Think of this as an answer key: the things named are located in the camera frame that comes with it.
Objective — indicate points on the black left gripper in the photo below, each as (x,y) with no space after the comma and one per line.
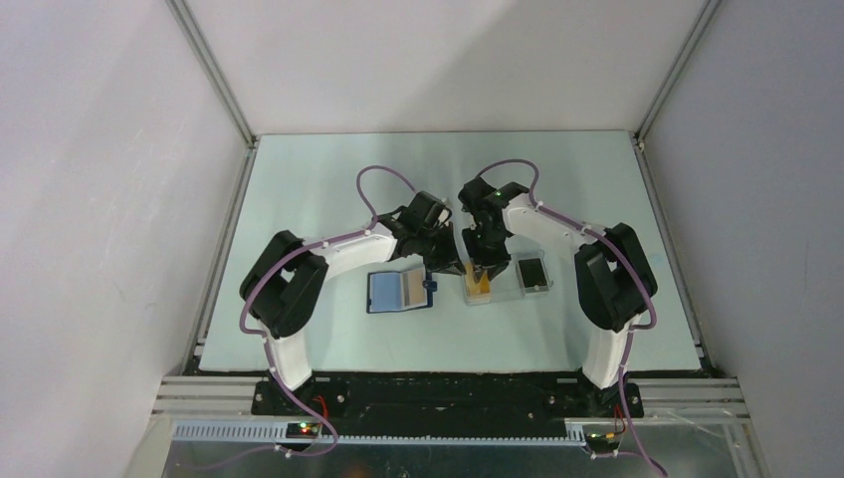
(449,261)

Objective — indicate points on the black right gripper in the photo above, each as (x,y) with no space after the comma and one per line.
(480,260)

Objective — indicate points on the blue card holder wallet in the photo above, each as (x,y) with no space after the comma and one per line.
(400,291)

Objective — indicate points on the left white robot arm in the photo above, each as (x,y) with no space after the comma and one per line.
(281,290)

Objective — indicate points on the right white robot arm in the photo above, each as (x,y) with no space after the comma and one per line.
(614,280)

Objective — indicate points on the orange card stack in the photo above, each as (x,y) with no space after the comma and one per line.
(477,285)

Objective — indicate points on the clear plastic card tray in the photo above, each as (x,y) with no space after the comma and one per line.
(506,287)

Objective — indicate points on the right controller board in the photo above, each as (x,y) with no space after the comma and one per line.
(608,437)

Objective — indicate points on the controller board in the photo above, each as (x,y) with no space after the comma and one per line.
(608,437)
(303,430)

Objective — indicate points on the left controller board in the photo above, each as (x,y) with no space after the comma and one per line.
(303,430)

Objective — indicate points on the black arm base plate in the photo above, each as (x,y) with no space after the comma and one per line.
(449,404)

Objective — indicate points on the grey cable duct strip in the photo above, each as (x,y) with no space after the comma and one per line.
(282,433)

